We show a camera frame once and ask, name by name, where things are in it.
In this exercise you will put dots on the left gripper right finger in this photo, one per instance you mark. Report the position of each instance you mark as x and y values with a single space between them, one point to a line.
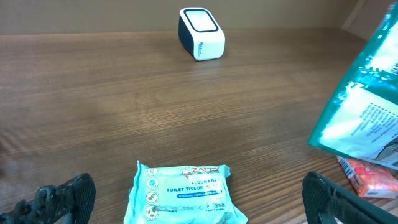
326 202

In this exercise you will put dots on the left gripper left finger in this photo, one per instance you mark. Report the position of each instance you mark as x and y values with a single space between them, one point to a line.
75 197

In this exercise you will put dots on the small red snack box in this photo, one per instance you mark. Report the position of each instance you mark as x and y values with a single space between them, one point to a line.
369 180

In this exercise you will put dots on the teal wet wipes pack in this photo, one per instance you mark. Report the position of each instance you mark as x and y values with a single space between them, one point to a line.
182 194

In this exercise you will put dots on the green 3M gloves bag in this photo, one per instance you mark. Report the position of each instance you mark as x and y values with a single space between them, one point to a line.
360 119

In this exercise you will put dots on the white barcode scanner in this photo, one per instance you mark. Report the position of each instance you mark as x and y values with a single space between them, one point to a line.
200 34

